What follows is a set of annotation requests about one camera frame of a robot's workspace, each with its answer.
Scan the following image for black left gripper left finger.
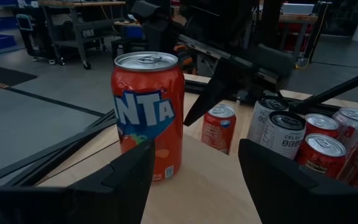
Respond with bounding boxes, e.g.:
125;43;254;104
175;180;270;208
0;139;156;224

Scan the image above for yellow hanging cable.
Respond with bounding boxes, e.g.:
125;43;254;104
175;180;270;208
295;2;328;70

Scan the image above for white box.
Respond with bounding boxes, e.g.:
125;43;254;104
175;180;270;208
281;2;316;16

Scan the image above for wooden tray with black ends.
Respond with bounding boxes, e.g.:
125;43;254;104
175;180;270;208
35;132;262;224

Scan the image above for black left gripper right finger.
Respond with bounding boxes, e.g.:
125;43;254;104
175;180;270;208
237;138;358;224

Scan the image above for orange shop vacuum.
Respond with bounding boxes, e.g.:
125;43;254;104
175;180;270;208
173;44;197;75

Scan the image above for white Celsius can black lid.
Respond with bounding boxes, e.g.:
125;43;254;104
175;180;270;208
247;95;290;146
259;111;307;160

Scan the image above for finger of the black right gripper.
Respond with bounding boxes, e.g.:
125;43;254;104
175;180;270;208
183;57;260;127

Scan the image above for metal workbench wooden top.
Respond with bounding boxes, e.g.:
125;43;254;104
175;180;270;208
253;12;319;60
37;0;127;71

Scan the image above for white framed tablet device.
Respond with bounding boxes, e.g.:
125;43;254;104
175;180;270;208
16;14;34;32

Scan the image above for orange Fanta can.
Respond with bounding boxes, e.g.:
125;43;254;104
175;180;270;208
110;51;186;184

